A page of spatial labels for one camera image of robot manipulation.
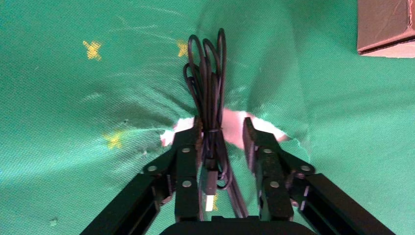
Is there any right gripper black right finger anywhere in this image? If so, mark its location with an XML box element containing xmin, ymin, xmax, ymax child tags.
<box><xmin>242</xmin><ymin>117</ymin><xmax>395</xmax><ymax>235</ymax></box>

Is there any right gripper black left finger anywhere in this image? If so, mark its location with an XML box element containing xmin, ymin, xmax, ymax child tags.
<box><xmin>80</xmin><ymin>116</ymin><xmax>204</xmax><ymax>235</ymax></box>

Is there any thin black USB cable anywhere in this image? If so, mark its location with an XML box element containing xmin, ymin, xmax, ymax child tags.
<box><xmin>182</xmin><ymin>27</ymin><xmax>250</xmax><ymax>219</ymax></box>

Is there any open brown cardboard box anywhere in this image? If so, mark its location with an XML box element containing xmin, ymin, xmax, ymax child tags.
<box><xmin>356</xmin><ymin>0</ymin><xmax>415</xmax><ymax>59</ymax></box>

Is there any torn green table cloth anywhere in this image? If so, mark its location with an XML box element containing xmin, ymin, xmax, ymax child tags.
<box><xmin>0</xmin><ymin>0</ymin><xmax>415</xmax><ymax>235</ymax></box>

